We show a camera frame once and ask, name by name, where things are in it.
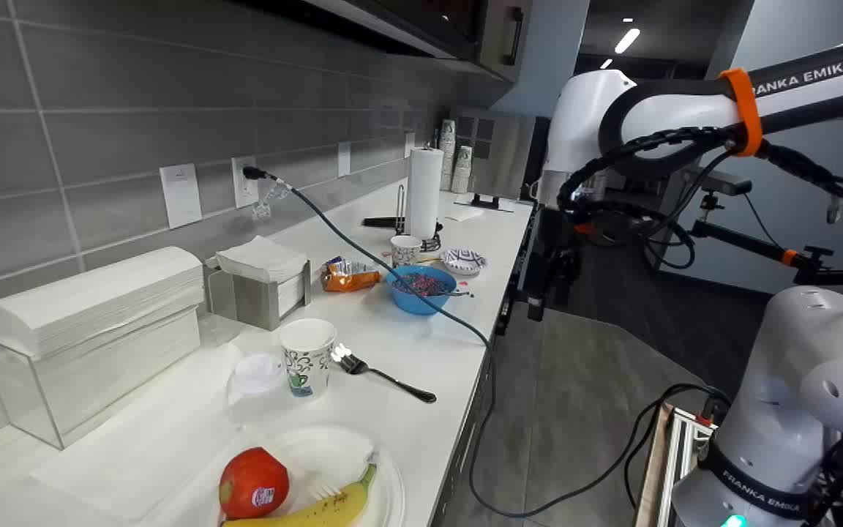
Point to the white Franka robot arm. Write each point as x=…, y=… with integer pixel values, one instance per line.
x=802, y=391

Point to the printed paper cup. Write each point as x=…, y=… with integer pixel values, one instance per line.
x=306, y=356

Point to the white plate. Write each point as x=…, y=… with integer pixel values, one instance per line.
x=338, y=456

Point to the white printed mug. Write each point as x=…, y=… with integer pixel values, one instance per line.
x=404, y=246

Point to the blue bowl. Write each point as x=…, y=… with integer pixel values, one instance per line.
x=421, y=290

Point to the white paper towel roll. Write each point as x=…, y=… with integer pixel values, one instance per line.
x=426, y=191

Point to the metal fork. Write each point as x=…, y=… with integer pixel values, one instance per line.
x=380, y=374

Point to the stack of white cups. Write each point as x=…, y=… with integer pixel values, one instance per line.
x=448, y=151

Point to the grey napkin holder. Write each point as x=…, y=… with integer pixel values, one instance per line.
x=262, y=283

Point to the white paper napkin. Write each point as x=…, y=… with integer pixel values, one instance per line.
x=254, y=377

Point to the yellow banana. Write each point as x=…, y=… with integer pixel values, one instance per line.
x=335, y=504

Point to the red apple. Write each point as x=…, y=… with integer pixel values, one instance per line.
x=253, y=483

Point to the wooden robot cart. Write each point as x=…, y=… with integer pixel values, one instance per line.
x=666, y=470

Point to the clear folded towel dispenser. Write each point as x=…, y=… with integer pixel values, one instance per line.
x=93, y=333

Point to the white wall outlet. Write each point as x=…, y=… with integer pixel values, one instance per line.
x=243, y=186
x=408, y=144
x=180, y=194
x=344, y=158

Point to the dark wall cabinet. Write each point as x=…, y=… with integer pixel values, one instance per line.
x=461, y=25

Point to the black camera tripod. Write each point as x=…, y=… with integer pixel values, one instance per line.
x=729, y=186

